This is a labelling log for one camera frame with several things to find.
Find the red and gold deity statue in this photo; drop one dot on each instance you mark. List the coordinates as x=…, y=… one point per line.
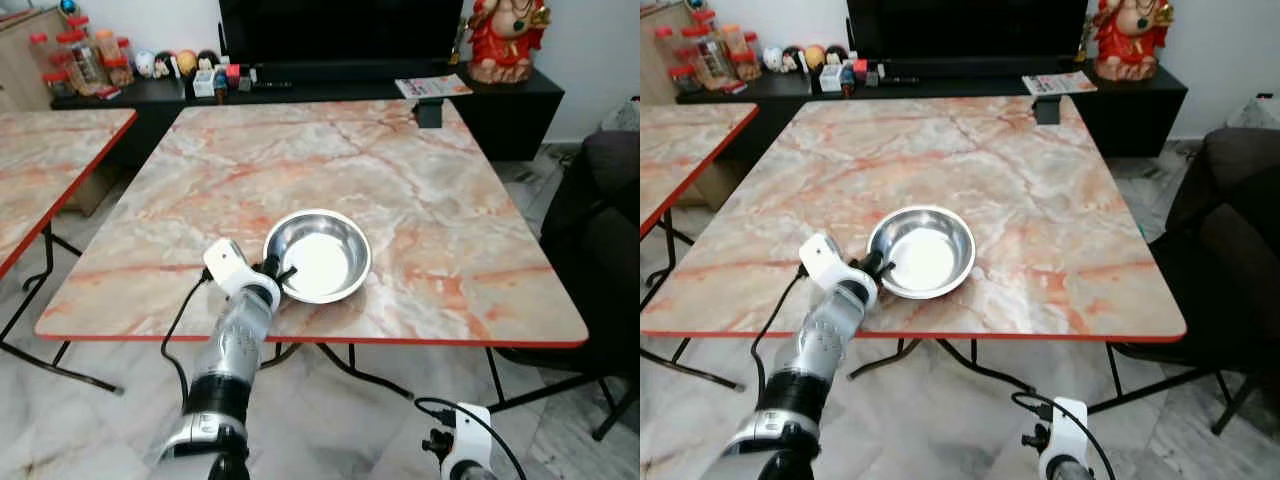
x=505, y=45
x=1130, y=42

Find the marble-print folding table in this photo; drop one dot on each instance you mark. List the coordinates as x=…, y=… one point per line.
x=1020, y=205
x=400, y=210
x=690, y=150
x=50, y=160

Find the light wooden cabinet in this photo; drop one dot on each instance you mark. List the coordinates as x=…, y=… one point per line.
x=20, y=65
x=655, y=75

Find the printed magazine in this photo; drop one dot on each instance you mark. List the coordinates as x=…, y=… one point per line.
x=1058, y=83
x=432, y=86

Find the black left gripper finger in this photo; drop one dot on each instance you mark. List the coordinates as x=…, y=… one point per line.
x=287, y=272
x=882, y=267
x=270, y=260
x=866, y=254

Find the black-haired doll figurine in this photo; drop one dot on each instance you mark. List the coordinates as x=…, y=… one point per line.
x=208, y=60
x=837, y=55

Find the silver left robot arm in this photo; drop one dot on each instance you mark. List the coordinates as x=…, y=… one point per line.
x=235, y=345
x=825, y=345

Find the stainless steel bowl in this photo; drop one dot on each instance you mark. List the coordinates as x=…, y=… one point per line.
x=325, y=260
x=930, y=255

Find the small red container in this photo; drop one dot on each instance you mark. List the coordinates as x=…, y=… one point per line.
x=860, y=71
x=232, y=76

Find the large red-lidded plastic jar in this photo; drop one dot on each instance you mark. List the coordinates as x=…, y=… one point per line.
x=712, y=58
x=85, y=62

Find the black low media cabinet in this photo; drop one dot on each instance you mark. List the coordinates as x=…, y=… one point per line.
x=1130, y=110
x=500, y=115

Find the black round figurine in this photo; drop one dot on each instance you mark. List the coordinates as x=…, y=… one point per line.
x=164, y=65
x=792, y=60

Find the small black table clamp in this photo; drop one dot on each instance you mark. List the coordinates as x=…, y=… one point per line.
x=428, y=112
x=1048, y=110

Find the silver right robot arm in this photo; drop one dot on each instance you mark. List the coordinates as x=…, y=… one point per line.
x=1070, y=470
x=472, y=473

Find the black remote control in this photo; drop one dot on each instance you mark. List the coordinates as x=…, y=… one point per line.
x=900, y=79
x=274, y=84

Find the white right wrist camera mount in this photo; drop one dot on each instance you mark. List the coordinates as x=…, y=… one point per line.
x=472, y=435
x=1068, y=430

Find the white round figurine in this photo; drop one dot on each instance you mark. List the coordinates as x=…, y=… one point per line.
x=145, y=64
x=773, y=59

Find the orange round figurine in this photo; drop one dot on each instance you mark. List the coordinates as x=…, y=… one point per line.
x=814, y=57
x=186, y=62

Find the black flat-screen television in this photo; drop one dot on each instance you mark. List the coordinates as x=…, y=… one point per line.
x=965, y=28
x=340, y=30

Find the small white box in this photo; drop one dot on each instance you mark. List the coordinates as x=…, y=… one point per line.
x=204, y=84
x=831, y=79

